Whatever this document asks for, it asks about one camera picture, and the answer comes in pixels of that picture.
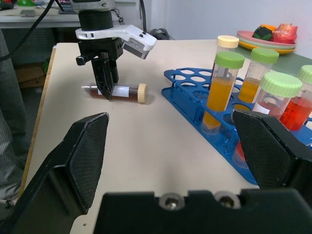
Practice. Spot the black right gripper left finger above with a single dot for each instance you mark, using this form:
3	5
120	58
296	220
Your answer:
73	165

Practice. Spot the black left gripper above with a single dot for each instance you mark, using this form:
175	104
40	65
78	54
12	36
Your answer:
97	47

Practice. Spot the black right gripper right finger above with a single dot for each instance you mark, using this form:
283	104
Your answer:
268	151

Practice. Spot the brown test tube cream cap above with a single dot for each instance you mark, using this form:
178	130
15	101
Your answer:
131	92

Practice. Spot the red test tube green cap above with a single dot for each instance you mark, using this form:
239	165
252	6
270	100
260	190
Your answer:
296	114

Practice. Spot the pink test tube green cap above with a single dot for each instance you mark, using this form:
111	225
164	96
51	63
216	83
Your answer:
278	85

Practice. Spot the orange test tube green cap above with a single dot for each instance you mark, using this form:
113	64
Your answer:
219	95
253	83

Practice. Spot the blue test tube rack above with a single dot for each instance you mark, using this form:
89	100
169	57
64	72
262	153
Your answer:
185	97

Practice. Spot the empty test tube cream cap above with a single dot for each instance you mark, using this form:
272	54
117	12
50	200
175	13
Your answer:
226	44

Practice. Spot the dark grey bag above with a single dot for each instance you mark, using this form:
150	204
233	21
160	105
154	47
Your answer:
162	34

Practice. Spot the brown cardboard box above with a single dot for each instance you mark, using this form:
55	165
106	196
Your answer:
30	76

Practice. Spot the person in grey clothing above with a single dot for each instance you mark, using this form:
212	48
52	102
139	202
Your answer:
9	109

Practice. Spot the green table mat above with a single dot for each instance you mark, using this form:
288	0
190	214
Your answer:
290	63

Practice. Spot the yellow plate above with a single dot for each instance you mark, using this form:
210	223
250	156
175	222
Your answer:
268	51

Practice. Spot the small grey flat box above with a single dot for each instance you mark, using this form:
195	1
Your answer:
27	13

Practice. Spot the green plate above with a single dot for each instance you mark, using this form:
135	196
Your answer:
265	45

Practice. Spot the green plastic object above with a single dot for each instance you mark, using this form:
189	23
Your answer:
25	3

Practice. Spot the black and green ball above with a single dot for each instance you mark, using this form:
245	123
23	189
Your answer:
262	33

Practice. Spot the pink plate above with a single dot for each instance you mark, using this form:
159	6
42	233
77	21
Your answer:
246	35

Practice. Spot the red apple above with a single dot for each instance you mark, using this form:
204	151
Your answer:
285	33

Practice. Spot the orange fruit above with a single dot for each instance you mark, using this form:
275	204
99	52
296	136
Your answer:
267	26

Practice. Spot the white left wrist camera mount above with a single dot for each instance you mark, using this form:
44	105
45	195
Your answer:
136	40

